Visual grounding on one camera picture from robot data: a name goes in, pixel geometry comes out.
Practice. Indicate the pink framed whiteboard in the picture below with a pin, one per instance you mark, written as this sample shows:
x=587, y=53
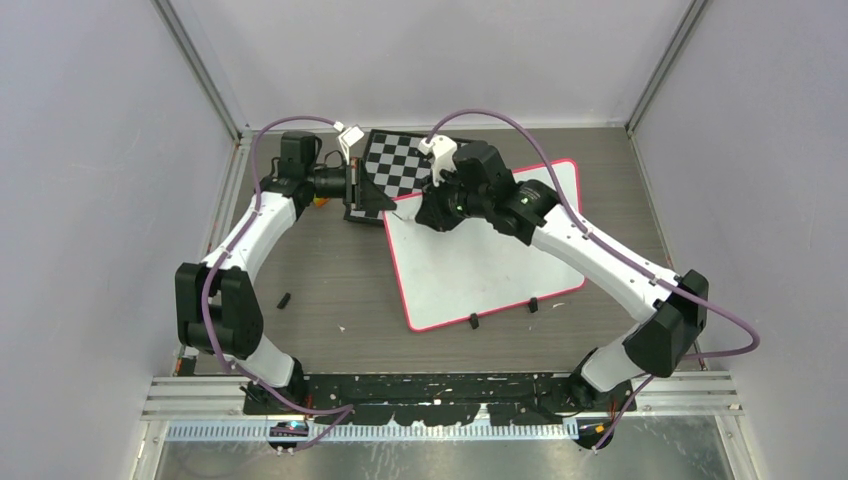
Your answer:
x=445, y=277

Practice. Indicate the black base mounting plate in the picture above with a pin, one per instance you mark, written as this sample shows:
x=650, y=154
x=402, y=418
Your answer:
x=509, y=399

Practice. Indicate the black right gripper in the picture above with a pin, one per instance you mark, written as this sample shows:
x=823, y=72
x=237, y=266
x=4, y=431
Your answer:
x=433, y=212

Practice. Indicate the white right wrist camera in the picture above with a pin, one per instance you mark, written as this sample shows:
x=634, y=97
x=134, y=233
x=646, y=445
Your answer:
x=441, y=149

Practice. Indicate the aluminium frame rail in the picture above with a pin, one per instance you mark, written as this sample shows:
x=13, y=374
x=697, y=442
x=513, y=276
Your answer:
x=231, y=408

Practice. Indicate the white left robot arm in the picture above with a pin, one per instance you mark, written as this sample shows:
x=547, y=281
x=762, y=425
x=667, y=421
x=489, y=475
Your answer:
x=216, y=304

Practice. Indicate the black white checkerboard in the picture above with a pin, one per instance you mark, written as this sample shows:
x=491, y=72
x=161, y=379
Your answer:
x=393, y=162

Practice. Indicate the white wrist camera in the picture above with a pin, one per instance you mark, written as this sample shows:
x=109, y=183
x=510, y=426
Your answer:
x=441, y=149
x=347, y=137

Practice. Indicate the black marker cap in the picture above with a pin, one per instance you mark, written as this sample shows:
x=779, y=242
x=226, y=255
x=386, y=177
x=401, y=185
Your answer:
x=283, y=302

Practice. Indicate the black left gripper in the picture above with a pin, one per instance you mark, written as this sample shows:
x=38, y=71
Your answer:
x=361, y=192

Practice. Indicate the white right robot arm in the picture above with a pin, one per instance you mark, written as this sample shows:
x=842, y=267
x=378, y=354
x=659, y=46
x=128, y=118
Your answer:
x=472, y=181

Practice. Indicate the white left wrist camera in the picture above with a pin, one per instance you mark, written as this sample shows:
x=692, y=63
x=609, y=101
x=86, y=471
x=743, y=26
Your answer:
x=347, y=137

